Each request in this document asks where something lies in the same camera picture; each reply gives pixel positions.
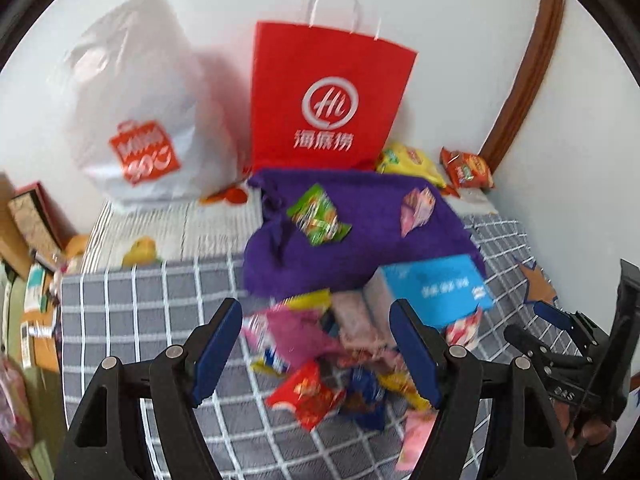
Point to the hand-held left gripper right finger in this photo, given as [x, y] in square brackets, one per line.
[415, 355]

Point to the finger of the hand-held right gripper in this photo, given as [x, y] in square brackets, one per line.
[522, 340]
[550, 312]

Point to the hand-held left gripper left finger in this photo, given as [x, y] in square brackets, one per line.
[215, 355]

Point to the dark blue snack packet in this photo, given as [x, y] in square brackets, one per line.
[362, 390]

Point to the magenta snack packet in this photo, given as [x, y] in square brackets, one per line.
[295, 335]

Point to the red snack packet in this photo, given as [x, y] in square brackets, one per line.
[305, 392]

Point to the green snack packet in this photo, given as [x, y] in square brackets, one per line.
[315, 215]

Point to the person's right hand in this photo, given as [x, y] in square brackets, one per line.
[597, 434]

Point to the small yellow snack packet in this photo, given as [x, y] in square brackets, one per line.
[400, 390]

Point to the red white candy packet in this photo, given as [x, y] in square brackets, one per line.
[462, 330]

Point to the blue tissue box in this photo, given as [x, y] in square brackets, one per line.
[435, 285]

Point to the grey checked blanket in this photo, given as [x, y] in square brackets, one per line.
[150, 300]

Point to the purple towel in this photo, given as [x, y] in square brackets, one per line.
[365, 240]

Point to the yellow plush toy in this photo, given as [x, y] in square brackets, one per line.
[140, 252]

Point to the white striped sheet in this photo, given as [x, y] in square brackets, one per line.
[210, 225]

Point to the pink printed snack packet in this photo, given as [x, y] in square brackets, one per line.
[417, 207]

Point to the red orange chip bag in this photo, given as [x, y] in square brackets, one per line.
[467, 167]

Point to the brown cardboard box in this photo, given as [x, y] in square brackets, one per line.
[42, 345]

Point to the yellow chip bag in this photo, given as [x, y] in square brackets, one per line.
[410, 160]

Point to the pink plastic bag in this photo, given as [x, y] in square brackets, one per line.
[15, 400]

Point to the patterned gift box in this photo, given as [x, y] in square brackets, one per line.
[35, 220]

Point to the wooden headboard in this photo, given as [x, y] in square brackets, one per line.
[12, 245]

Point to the white plastic shopping bag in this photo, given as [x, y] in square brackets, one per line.
[140, 85]

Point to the red paper bag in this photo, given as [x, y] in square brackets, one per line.
[325, 60]

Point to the brown wooden door frame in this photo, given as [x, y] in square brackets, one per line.
[535, 60]

